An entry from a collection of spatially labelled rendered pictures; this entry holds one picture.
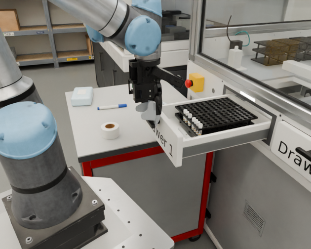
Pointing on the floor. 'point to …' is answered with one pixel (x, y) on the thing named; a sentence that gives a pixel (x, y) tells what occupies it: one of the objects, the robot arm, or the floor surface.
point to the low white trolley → (142, 161)
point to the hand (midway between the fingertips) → (154, 120)
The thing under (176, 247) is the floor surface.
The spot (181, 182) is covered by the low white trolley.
